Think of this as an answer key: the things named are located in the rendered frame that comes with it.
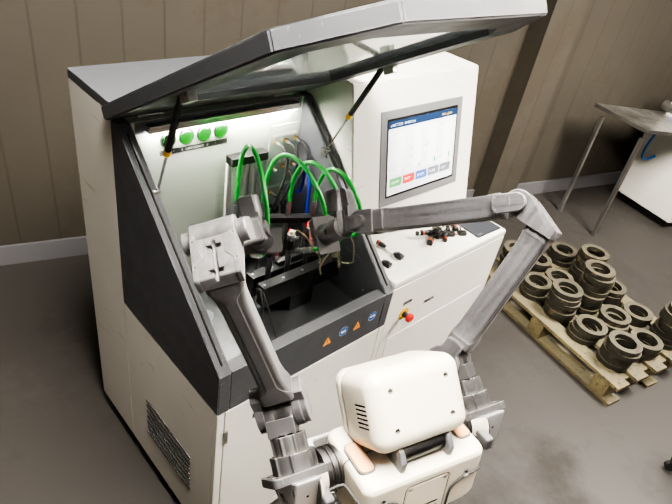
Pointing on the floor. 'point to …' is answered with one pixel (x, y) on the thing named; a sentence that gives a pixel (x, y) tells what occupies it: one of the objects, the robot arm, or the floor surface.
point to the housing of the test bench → (103, 219)
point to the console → (341, 102)
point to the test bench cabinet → (176, 419)
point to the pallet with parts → (591, 319)
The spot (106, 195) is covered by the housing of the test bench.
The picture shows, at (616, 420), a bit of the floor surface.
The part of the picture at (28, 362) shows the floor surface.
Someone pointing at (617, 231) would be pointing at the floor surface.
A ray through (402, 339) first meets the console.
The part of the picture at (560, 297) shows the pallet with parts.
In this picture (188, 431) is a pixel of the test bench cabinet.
